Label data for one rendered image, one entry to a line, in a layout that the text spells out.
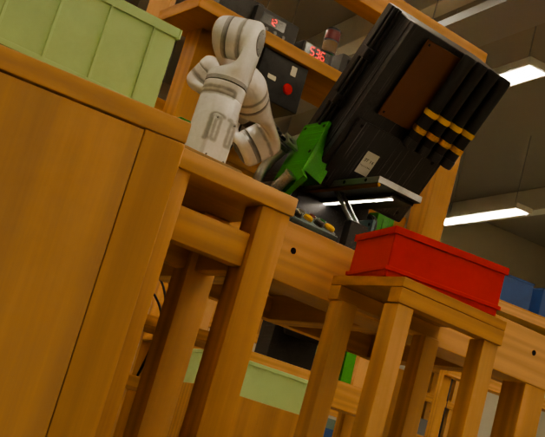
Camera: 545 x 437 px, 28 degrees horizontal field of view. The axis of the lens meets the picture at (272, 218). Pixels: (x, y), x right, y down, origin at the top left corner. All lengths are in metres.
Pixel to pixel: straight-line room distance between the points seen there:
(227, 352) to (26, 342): 0.62
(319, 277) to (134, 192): 1.10
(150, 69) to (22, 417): 0.59
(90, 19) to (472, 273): 1.20
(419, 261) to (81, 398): 1.11
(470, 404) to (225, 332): 0.71
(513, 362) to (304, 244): 0.80
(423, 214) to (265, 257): 1.64
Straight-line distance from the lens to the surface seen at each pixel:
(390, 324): 2.42
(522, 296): 8.48
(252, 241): 2.16
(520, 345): 3.18
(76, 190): 1.64
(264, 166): 3.06
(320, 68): 3.36
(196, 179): 2.13
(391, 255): 2.49
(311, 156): 2.98
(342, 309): 2.58
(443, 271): 2.55
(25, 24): 1.73
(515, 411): 3.21
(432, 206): 3.77
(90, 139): 1.66
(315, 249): 2.69
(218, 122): 2.26
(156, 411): 2.34
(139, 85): 1.79
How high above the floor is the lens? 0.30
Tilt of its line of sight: 13 degrees up
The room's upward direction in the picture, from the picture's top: 16 degrees clockwise
